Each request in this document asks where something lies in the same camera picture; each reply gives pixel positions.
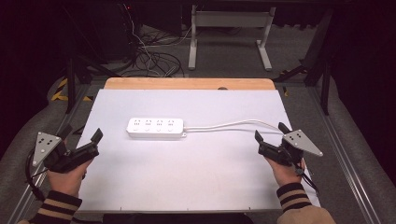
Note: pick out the black metal stand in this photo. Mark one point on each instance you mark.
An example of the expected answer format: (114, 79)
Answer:
(325, 87)
(71, 81)

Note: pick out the black yellow hazard tape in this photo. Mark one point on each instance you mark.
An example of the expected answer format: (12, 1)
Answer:
(59, 93)

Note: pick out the person's left hand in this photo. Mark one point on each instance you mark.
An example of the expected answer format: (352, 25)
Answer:
(67, 180)

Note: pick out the person's right hand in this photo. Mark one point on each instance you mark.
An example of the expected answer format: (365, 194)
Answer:
(285, 174)

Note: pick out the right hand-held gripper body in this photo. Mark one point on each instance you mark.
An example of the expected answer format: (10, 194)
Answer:
(286, 149)

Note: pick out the aluminium rail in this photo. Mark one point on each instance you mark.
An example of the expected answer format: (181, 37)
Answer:
(345, 158)
(37, 180)

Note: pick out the white board mat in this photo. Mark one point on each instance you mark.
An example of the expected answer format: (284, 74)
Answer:
(174, 174)

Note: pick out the wooden table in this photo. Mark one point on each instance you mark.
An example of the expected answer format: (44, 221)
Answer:
(186, 84)

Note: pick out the white power strip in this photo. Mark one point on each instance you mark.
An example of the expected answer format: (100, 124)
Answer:
(155, 127)

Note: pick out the white metal table frame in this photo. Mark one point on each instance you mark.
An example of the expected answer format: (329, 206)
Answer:
(230, 18)

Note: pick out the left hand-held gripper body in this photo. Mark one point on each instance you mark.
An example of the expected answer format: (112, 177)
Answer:
(73, 157)

